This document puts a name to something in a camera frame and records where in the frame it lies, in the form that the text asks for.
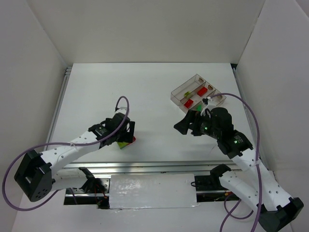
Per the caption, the clear plastic sorting tray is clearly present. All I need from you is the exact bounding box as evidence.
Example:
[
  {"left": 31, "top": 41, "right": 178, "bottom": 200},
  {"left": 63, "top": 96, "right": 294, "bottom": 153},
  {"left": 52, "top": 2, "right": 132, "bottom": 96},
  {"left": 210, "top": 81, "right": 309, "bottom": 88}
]
[{"left": 170, "top": 74, "right": 226, "bottom": 113}]

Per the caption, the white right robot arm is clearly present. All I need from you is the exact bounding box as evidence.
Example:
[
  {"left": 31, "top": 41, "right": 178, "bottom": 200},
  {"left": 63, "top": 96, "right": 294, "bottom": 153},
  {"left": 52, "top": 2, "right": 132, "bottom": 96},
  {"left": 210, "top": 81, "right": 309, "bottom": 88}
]
[{"left": 174, "top": 107, "right": 304, "bottom": 232}]

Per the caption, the lime two-by-four lego brick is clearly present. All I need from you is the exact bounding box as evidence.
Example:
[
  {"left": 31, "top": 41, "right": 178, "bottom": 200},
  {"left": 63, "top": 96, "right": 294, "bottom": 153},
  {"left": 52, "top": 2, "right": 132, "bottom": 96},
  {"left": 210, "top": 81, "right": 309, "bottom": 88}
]
[{"left": 117, "top": 142, "right": 131, "bottom": 149}]

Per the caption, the red two-by-four lego brick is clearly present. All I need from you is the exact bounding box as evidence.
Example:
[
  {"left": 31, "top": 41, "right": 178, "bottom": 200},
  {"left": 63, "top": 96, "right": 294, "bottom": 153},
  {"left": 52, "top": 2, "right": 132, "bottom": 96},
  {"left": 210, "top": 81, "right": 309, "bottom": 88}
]
[{"left": 197, "top": 87, "right": 208, "bottom": 97}]

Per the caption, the red curved lego piece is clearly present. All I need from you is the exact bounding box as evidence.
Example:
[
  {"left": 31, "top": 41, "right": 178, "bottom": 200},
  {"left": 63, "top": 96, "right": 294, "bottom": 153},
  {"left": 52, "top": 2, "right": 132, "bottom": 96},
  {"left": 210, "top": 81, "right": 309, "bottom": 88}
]
[{"left": 184, "top": 99, "right": 194, "bottom": 109}]

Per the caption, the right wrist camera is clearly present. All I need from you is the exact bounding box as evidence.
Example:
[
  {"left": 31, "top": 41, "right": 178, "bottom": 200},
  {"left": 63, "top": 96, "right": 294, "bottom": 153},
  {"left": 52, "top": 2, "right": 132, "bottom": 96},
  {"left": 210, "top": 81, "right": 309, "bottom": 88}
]
[{"left": 202, "top": 97, "right": 217, "bottom": 110}]

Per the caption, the aluminium table frame rail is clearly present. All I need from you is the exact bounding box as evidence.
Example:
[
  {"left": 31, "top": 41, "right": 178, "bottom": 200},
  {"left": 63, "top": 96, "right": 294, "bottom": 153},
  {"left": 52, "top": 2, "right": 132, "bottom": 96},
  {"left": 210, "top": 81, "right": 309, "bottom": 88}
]
[{"left": 50, "top": 63, "right": 255, "bottom": 175}]

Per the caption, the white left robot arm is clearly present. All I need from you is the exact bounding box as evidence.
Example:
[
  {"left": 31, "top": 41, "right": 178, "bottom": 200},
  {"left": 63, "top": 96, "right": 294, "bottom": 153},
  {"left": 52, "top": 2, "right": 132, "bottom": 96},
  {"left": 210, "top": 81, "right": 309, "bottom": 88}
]
[{"left": 14, "top": 113, "right": 135, "bottom": 202}]

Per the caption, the white foil cover plate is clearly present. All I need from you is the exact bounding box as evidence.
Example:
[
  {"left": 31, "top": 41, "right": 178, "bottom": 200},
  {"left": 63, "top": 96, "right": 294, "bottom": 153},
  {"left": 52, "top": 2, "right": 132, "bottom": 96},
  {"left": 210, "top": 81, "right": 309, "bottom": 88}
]
[{"left": 109, "top": 174, "right": 197, "bottom": 209}]

